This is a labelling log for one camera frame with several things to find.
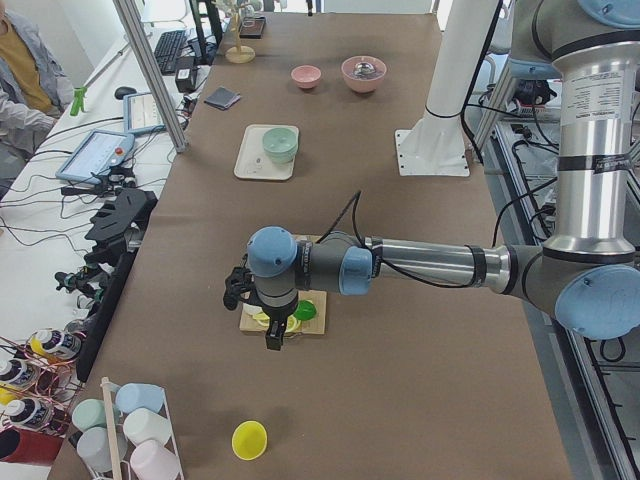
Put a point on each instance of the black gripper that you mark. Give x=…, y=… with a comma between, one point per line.
x=278, y=322

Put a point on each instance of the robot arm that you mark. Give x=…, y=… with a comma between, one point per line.
x=583, y=274

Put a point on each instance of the large pink bowl with ice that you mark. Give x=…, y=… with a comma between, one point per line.
x=362, y=86

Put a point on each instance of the wooden cutting board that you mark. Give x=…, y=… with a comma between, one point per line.
x=315, y=326

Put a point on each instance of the cream serving tray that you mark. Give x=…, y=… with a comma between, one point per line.
x=253, y=164

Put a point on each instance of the black tool stand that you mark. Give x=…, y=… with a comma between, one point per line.
x=107, y=265

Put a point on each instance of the green stacked bowls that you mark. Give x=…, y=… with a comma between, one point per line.
x=280, y=144

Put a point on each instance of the yellow plastic cup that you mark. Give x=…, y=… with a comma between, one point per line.
x=249, y=440

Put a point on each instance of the blue plastic cup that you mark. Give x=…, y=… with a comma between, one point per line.
x=133, y=396

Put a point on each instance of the wooden cup rack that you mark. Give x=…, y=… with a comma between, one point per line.
x=120, y=447

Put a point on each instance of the white plastic cup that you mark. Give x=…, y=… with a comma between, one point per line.
x=143, y=424

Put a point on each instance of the grey folded cloth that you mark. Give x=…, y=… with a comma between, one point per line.
x=222, y=98

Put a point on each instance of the yellow bottle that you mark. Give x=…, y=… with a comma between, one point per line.
x=56, y=344

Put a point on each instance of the blue teach pendant tablet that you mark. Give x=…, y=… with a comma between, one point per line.
x=99, y=152

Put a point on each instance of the green plastic cup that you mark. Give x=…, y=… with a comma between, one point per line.
x=89, y=413

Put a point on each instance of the pink plastic cup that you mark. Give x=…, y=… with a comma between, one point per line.
x=150, y=460

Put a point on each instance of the grey plastic cup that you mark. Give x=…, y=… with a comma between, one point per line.
x=93, y=448

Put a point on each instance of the computer mouse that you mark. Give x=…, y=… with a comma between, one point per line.
x=123, y=91

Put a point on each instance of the wooden mug tree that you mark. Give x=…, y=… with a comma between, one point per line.
x=234, y=9

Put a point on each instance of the black keyboard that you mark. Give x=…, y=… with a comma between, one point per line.
x=168, y=50

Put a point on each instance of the metal scoop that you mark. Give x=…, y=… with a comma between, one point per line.
x=365, y=71

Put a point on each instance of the seated person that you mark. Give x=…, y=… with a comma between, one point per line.
x=35, y=91

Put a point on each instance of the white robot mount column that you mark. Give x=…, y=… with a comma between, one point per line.
x=435, y=145

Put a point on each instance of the aluminium frame post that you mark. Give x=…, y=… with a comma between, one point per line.
x=130, y=19

